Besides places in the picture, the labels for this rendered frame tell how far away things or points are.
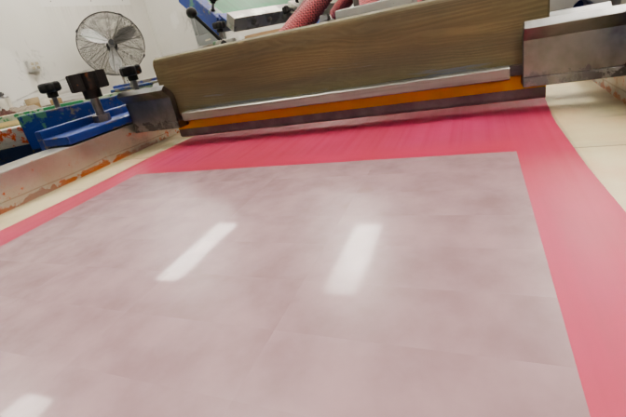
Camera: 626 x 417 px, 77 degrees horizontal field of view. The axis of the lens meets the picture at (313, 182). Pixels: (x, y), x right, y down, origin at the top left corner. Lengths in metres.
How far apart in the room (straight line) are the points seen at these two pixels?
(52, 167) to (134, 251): 0.24
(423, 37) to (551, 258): 0.25
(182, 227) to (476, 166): 0.19
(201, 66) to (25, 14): 4.49
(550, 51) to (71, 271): 0.37
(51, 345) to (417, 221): 0.17
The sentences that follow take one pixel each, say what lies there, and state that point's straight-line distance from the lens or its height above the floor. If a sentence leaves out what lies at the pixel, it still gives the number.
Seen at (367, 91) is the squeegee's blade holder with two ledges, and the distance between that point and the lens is 0.39.
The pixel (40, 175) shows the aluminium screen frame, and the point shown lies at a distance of 0.47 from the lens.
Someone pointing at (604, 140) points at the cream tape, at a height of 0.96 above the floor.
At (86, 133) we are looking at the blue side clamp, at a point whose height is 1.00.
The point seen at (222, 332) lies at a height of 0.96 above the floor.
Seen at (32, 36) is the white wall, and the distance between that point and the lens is 4.89.
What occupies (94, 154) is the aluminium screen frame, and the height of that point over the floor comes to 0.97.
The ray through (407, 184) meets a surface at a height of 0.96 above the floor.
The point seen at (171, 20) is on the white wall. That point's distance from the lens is 5.81.
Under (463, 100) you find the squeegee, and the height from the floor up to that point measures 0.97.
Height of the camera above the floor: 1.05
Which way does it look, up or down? 21 degrees down
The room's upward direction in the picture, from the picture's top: 12 degrees counter-clockwise
